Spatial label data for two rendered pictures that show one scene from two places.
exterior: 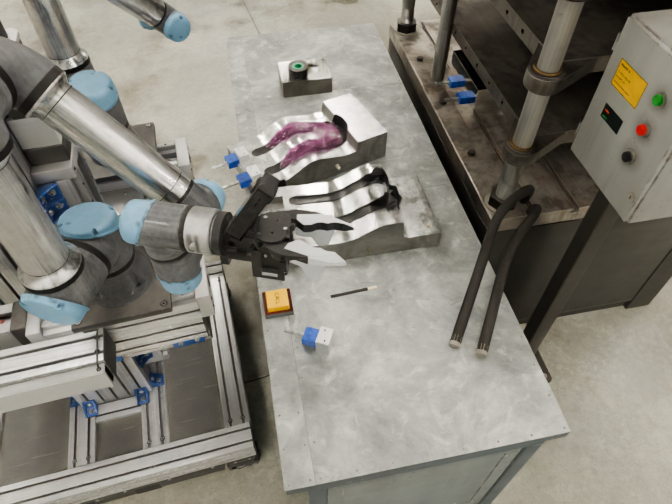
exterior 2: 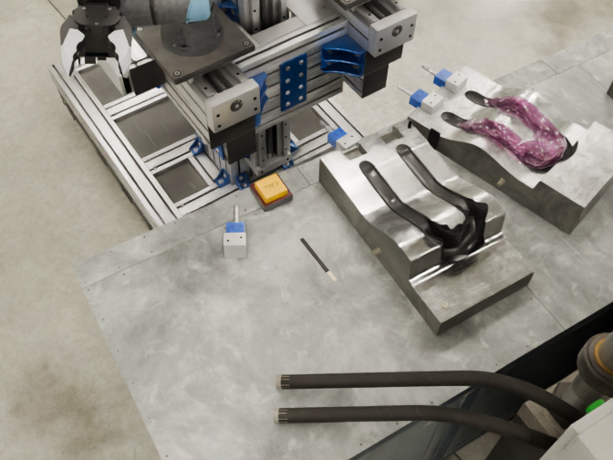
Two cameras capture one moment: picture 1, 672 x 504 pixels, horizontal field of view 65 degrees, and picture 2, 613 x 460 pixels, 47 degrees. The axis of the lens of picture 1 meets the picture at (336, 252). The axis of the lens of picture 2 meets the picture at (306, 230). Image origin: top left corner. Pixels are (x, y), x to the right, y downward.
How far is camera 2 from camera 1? 105 cm
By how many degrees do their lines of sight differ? 40
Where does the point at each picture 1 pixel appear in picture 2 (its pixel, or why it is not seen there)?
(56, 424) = (179, 132)
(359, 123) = (578, 172)
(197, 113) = not seen: outside the picture
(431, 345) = (273, 359)
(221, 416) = not seen: hidden behind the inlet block
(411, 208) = (465, 278)
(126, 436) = (183, 187)
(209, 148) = not seen: hidden behind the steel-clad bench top
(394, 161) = (565, 248)
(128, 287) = (173, 37)
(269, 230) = (89, 14)
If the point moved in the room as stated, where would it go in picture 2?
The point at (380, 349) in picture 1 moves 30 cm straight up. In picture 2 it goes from (249, 306) to (241, 228)
